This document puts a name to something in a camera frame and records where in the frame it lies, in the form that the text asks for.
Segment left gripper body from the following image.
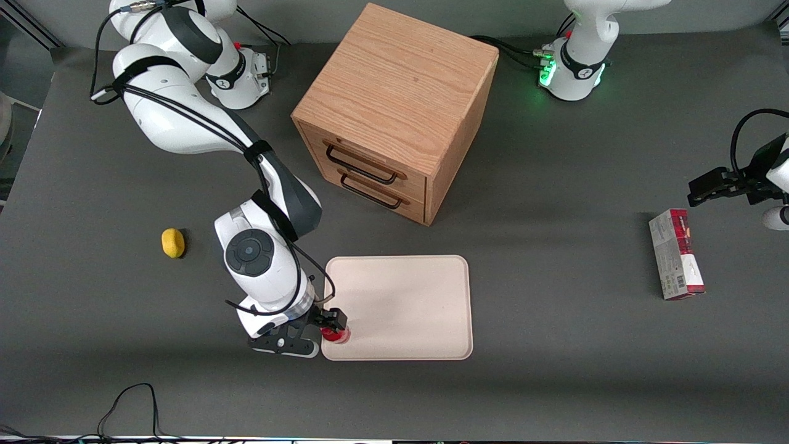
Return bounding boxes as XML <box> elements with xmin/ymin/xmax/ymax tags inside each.
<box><xmin>747</xmin><ymin>133</ymin><xmax>789</xmax><ymax>231</ymax></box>

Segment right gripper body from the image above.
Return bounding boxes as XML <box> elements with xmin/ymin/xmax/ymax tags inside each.
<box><xmin>237</xmin><ymin>296</ymin><xmax>322</xmax><ymax>359</ymax></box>

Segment beige plastic tray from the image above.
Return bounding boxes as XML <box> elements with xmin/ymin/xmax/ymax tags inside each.
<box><xmin>321</xmin><ymin>255</ymin><xmax>474</xmax><ymax>361</ymax></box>

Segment grey and red carton box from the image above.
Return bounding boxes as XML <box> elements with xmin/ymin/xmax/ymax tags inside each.
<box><xmin>648</xmin><ymin>208</ymin><xmax>706</xmax><ymax>301</ymax></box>

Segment yellow lemon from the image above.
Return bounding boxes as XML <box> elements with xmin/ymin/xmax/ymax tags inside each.
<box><xmin>161</xmin><ymin>228</ymin><xmax>186</xmax><ymax>259</ymax></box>

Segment wooden drawer cabinet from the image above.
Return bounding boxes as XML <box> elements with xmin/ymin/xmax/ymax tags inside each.
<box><xmin>291</xmin><ymin>2</ymin><xmax>500</xmax><ymax>227</ymax></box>

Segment black left gripper cable loop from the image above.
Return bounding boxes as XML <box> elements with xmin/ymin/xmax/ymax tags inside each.
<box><xmin>730</xmin><ymin>109</ymin><xmax>789</xmax><ymax>181</ymax></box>

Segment black drawer handle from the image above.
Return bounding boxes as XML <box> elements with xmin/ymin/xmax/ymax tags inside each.
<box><xmin>325</xmin><ymin>144</ymin><xmax>399</xmax><ymax>186</ymax></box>
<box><xmin>340</xmin><ymin>175</ymin><xmax>403</xmax><ymax>210</ymax></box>

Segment thin black floor cable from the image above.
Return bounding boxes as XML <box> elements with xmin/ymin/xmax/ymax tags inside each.
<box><xmin>0</xmin><ymin>382</ymin><xmax>186</xmax><ymax>442</ymax></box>

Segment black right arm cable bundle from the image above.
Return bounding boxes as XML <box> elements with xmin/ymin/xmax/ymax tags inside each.
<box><xmin>91</xmin><ymin>0</ymin><xmax>337</xmax><ymax>318</ymax></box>

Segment black left arm base cables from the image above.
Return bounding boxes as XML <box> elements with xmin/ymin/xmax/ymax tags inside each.
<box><xmin>471</xmin><ymin>12</ymin><xmax>575</xmax><ymax>70</ymax></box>

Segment black arm base cables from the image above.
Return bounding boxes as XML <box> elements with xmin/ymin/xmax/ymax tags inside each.
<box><xmin>471</xmin><ymin>12</ymin><xmax>575</xmax><ymax>70</ymax></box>
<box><xmin>235</xmin><ymin>6</ymin><xmax>292</xmax><ymax>78</ymax></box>

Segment black right arm base cables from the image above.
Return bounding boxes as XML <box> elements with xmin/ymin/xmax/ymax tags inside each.
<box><xmin>235</xmin><ymin>6</ymin><xmax>292</xmax><ymax>78</ymax></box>

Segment aluminium frame strut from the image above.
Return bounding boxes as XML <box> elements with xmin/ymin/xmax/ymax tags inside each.
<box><xmin>5</xmin><ymin>0</ymin><xmax>63</xmax><ymax>50</ymax></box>

